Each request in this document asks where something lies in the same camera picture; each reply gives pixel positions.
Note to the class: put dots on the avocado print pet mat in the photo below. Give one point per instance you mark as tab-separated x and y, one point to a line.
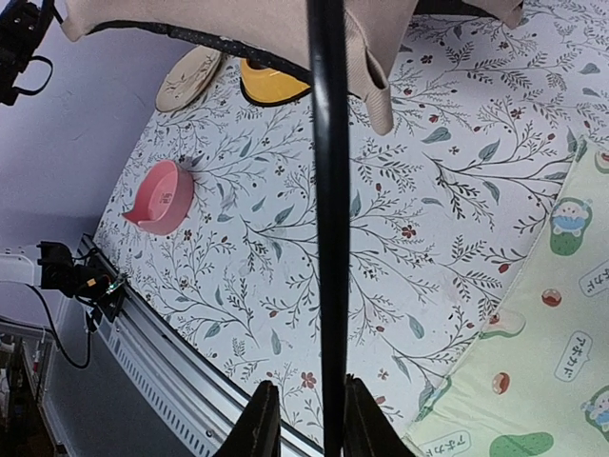
535	381

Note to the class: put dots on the black tent pole one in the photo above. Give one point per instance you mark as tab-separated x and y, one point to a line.
327	56

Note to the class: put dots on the beige leaf plate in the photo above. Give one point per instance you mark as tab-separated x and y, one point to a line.
187	79

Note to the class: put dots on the pink pet bowl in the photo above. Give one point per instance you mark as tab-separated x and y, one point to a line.
163	199

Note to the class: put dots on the beige pet tent fabric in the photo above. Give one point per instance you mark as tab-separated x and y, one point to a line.
276	33

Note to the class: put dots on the front aluminium rail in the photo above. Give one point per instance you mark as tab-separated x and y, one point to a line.
201	327

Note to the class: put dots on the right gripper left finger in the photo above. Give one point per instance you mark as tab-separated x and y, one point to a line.
257	432

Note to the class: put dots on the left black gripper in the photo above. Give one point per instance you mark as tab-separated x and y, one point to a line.
23	28

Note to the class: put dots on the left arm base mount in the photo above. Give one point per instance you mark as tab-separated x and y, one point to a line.
86	278

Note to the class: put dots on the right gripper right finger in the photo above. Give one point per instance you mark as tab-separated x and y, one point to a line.
367	433

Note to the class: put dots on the yellow double bowl holder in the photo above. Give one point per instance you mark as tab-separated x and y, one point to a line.
266	87

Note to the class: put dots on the floral table cloth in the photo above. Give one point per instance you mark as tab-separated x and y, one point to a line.
443	209

